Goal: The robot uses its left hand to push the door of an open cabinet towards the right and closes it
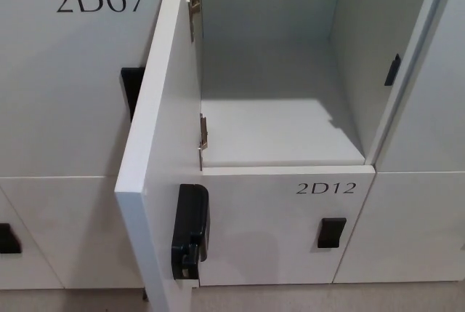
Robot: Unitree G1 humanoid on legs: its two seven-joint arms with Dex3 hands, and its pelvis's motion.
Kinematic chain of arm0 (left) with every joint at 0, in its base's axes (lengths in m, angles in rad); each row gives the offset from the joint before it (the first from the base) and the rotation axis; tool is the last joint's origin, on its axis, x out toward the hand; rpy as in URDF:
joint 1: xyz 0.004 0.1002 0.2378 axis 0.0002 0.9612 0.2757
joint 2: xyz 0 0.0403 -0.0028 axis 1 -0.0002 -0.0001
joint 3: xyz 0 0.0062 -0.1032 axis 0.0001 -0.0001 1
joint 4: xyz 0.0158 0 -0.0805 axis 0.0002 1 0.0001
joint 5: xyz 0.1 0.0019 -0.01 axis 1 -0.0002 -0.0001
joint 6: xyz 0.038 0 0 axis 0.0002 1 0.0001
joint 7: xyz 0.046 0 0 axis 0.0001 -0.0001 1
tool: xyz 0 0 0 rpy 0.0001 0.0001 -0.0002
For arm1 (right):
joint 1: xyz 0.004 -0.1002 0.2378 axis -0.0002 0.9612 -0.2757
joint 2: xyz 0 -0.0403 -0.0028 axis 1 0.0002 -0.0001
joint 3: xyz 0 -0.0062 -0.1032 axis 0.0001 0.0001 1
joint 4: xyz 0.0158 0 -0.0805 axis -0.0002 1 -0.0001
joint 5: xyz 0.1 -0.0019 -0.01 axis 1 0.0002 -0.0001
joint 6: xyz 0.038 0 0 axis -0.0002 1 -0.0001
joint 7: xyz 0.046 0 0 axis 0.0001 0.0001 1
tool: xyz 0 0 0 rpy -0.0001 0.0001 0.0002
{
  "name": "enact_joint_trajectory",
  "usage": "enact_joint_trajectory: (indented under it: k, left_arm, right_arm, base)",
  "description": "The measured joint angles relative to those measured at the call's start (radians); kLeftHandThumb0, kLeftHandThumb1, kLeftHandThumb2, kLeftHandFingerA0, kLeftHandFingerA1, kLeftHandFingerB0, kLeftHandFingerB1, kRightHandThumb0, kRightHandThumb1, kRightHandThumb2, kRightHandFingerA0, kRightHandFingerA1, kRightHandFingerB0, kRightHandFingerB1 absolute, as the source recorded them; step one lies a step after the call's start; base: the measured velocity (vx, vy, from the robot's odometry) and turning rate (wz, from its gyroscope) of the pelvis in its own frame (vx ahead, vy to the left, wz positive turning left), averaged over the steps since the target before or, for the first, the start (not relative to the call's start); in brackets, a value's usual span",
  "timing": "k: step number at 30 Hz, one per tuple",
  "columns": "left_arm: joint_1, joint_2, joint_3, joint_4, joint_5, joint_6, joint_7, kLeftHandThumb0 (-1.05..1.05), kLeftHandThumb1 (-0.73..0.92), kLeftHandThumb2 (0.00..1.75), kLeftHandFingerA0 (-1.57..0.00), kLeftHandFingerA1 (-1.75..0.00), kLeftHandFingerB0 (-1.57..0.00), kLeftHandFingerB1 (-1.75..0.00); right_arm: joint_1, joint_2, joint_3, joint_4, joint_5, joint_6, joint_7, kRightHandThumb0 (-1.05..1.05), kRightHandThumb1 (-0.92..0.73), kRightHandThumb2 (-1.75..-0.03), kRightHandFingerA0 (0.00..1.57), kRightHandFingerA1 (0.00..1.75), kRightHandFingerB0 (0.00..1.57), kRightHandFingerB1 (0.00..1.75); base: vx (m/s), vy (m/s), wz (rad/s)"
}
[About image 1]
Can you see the white locker door 2D11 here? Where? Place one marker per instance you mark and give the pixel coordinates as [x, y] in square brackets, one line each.
[160, 144]

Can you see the metal door hinge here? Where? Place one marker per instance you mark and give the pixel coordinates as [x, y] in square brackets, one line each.
[204, 134]
[194, 6]

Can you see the white open locker compartment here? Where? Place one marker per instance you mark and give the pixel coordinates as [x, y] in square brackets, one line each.
[276, 72]

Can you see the white locker door 2D12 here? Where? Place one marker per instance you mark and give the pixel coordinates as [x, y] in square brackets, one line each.
[272, 239]

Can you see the black lock on 2D07 door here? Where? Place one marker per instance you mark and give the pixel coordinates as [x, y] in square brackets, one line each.
[130, 86]

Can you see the black lock on 2D12 door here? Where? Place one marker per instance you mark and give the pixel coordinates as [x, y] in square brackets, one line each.
[330, 233]

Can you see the white locker door 2D08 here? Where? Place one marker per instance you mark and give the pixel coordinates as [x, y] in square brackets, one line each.
[72, 224]

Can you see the white locker door 2D07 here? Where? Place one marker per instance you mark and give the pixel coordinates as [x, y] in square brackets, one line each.
[54, 90]

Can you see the white unlabelled short locker door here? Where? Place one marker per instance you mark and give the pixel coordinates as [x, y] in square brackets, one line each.
[407, 232]

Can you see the white unlabelled tall locker door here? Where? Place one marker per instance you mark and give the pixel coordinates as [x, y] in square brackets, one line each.
[436, 108]

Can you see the black lock on unlabelled low door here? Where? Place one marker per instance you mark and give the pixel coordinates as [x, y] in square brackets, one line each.
[8, 241]

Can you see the white unlabelled low locker door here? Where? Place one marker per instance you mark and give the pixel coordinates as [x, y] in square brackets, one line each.
[22, 272]

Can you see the black inner lock housing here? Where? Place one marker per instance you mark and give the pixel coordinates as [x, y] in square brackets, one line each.
[190, 217]

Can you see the black strike plate in compartment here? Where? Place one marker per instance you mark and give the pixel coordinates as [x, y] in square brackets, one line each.
[392, 71]

